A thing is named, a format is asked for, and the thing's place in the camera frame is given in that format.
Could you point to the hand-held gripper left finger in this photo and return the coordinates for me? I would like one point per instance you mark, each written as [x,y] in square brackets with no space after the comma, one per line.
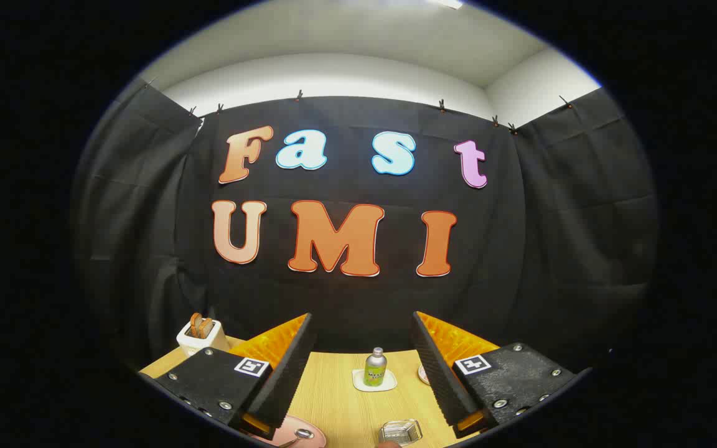
[290,373]

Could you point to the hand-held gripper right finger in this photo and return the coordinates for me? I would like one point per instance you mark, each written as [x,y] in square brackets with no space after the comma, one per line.
[436,373]

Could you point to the white oval food plate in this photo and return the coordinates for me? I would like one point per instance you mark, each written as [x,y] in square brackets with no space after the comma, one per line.
[422,374]

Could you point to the green label soda bottle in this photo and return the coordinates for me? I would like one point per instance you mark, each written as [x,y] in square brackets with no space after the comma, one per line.
[374,370]

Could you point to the pink round plate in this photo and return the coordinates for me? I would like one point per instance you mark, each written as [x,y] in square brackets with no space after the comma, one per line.
[318,435]

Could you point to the white square coaster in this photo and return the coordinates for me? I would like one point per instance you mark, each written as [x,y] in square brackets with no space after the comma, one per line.
[358,382]

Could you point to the cream white toaster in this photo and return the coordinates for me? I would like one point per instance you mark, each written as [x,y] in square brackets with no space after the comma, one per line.
[209,342]

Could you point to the light brown bread slice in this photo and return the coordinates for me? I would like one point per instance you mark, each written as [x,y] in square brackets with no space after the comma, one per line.
[207,328]

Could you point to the dark brown bread slice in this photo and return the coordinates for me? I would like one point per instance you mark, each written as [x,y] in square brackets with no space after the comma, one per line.
[195,325]

